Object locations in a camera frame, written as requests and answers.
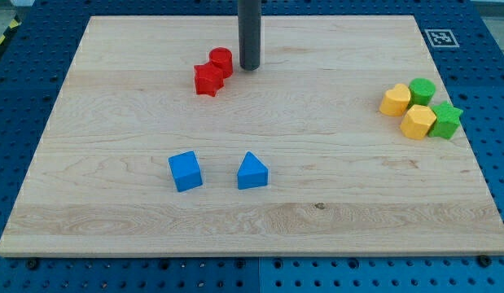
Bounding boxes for yellow heart block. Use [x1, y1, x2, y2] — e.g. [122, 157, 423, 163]
[379, 83, 411, 116]

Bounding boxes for white fiducial marker tag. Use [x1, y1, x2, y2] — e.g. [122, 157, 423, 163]
[424, 28, 459, 48]

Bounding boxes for black yellow hazard tape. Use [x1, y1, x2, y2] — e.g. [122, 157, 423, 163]
[0, 15, 22, 56]

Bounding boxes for red cylinder block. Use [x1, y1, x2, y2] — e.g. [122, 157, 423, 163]
[208, 47, 234, 78]

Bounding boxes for yellow hexagon block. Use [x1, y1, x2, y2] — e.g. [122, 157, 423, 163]
[400, 104, 436, 140]

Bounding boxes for green cylinder block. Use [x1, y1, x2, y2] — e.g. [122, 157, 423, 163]
[409, 78, 436, 106]

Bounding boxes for light wooden board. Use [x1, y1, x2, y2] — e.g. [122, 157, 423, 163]
[0, 15, 504, 258]

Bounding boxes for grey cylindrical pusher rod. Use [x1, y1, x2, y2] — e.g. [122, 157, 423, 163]
[237, 0, 261, 71]

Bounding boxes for green star block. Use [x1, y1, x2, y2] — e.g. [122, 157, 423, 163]
[428, 101, 463, 139]

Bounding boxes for red star block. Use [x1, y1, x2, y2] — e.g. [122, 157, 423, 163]
[194, 63, 224, 97]

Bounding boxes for blue triangle block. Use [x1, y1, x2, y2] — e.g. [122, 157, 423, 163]
[237, 151, 269, 190]

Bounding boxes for blue cube block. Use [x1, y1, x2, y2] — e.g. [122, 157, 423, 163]
[168, 151, 203, 192]

